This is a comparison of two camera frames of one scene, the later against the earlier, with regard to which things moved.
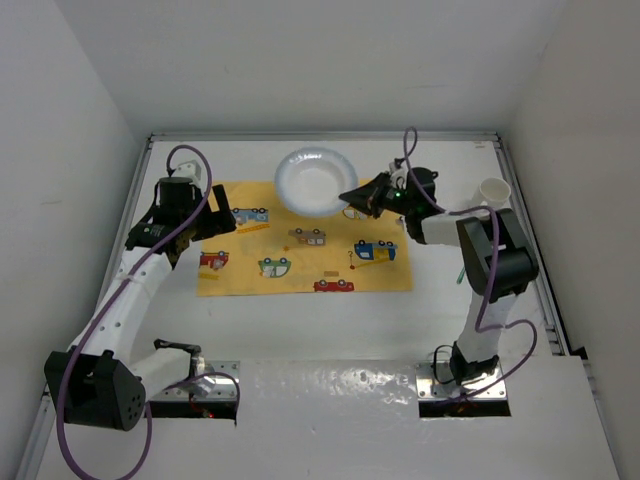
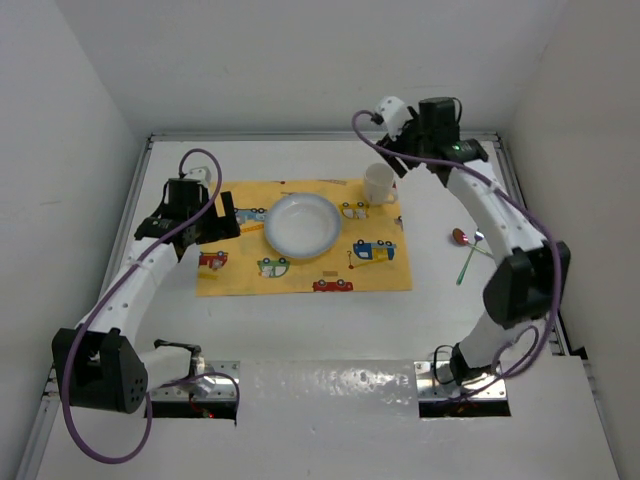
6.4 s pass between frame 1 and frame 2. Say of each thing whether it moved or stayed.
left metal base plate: stayed
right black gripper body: moved
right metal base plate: stayed
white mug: moved
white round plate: moved
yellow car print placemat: stayed
